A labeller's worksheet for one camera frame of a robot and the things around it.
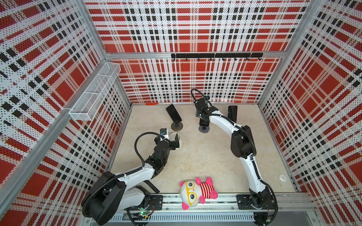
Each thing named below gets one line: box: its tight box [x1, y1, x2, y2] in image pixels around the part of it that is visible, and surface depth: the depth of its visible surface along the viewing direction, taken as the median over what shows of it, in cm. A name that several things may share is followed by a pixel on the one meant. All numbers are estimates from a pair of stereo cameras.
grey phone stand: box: [198, 125, 210, 134], surface depth 107 cm
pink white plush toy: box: [180, 177, 219, 210], surface depth 73 cm
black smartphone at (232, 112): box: [227, 105, 239, 123], surface depth 100 cm
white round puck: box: [278, 173, 288, 182], surface depth 84 cm
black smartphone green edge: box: [165, 103, 183, 126], surface depth 102 cm
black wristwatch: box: [143, 179, 160, 194], surface depth 81 cm
